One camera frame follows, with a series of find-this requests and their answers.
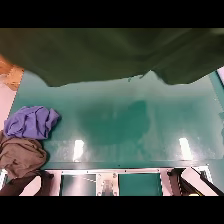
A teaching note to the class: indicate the dark green T-shirt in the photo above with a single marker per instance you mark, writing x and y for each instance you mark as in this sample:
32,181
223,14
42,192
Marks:
100,53

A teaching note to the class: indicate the purple garment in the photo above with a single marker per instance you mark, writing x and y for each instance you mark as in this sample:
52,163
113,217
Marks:
30,121

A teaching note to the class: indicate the brown garment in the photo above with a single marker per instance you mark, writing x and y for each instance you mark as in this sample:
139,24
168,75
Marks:
20,155

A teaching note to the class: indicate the silver frame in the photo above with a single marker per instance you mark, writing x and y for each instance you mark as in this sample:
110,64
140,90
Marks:
107,186

